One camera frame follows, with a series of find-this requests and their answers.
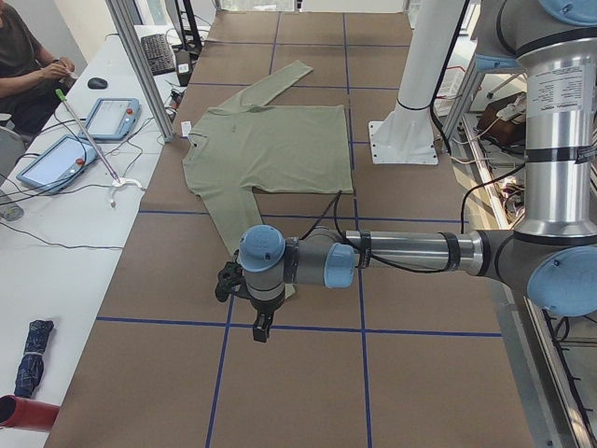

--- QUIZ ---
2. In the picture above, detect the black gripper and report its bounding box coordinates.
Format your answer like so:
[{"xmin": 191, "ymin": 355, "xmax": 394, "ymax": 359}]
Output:
[{"xmin": 250, "ymin": 296, "xmax": 285, "ymax": 343}]

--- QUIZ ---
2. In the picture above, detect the green long-sleeve shirt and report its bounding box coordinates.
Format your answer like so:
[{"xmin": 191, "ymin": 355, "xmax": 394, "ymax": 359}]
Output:
[{"xmin": 182, "ymin": 61, "xmax": 354, "ymax": 253}]

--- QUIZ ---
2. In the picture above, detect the white shirt price tag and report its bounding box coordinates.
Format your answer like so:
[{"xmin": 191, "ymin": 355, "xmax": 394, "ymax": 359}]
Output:
[{"xmin": 181, "ymin": 120, "xmax": 192, "ymax": 138}]

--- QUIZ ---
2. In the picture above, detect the folded dark blue umbrella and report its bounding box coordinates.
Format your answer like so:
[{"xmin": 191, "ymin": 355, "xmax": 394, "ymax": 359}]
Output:
[{"xmin": 13, "ymin": 319, "xmax": 54, "ymax": 399}]

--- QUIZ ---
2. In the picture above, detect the white central pillar base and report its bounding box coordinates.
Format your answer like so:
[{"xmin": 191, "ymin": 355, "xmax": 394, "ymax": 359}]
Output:
[{"xmin": 368, "ymin": 0, "xmax": 468, "ymax": 165}]

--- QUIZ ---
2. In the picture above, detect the far blue teach pendant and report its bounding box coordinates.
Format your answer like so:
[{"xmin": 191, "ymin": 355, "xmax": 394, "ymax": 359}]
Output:
[{"xmin": 84, "ymin": 98, "xmax": 140, "ymax": 143}]

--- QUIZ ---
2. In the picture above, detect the blue teach pendant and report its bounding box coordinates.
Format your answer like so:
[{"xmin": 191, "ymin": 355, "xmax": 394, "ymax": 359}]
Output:
[
  {"xmin": 17, "ymin": 135, "xmax": 97, "ymax": 194},
  {"xmin": 84, "ymin": 98, "xmax": 140, "ymax": 143}
]

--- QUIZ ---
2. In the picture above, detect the near blue teach pendant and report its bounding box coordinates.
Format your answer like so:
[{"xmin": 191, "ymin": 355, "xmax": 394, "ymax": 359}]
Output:
[{"xmin": 17, "ymin": 135, "xmax": 97, "ymax": 194}]

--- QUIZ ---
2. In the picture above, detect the red cylinder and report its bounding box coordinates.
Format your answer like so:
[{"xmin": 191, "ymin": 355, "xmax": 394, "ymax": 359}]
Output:
[{"xmin": 1, "ymin": 395, "xmax": 61, "ymax": 433}]

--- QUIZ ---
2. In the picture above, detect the black keyboard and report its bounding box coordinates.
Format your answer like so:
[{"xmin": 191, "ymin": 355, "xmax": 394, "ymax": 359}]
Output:
[{"xmin": 140, "ymin": 34, "xmax": 175, "ymax": 76}]

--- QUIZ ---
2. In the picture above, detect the black computer mouse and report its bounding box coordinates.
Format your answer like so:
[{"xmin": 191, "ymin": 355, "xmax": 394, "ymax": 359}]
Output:
[{"xmin": 87, "ymin": 77, "xmax": 108, "ymax": 90}]

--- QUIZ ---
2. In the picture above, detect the metal rod green tip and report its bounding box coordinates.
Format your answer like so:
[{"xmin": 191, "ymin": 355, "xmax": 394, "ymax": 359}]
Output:
[{"xmin": 55, "ymin": 89, "xmax": 146, "ymax": 208}]

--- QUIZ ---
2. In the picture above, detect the seated person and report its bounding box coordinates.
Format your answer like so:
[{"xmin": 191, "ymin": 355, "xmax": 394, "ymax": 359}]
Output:
[{"xmin": 1, "ymin": 2, "xmax": 75, "ymax": 134}]

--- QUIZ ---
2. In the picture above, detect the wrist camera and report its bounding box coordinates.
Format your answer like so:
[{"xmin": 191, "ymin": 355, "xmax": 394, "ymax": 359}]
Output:
[{"xmin": 215, "ymin": 261, "xmax": 244, "ymax": 302}]

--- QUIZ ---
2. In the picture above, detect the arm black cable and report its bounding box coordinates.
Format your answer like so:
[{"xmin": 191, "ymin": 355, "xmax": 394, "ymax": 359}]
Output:
[{"xmin": 301, "ymin": 184, "xmax": 486, "ymax": 274}]

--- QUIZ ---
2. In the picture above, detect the aluminium frame post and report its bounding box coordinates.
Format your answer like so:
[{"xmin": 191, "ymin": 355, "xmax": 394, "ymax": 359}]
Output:
[{"xmin": 105, "ymin": 0, "xmax": 174, "ymax": 143}]

